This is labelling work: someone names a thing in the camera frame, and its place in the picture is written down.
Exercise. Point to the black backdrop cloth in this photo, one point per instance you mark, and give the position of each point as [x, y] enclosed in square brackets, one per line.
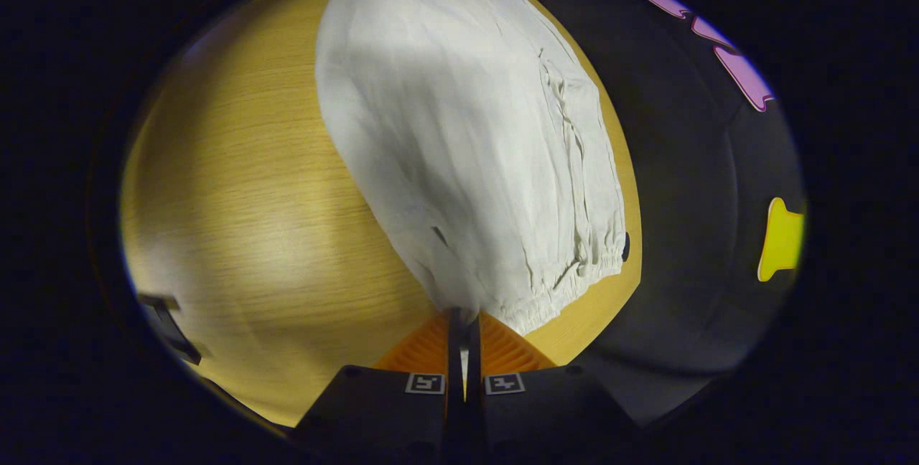
[689, 235]

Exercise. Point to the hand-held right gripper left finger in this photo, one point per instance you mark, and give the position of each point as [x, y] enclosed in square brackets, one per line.
[454, 379]

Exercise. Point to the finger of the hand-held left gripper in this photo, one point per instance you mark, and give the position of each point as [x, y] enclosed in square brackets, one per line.
[172, 329]

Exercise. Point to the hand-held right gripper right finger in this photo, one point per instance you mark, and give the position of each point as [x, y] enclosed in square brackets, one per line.
[475, 407]

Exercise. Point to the white jeans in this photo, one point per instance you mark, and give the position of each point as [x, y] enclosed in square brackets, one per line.
[459, 128]

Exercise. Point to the black table grommet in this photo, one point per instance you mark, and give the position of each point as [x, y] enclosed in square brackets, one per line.
[625, 246]

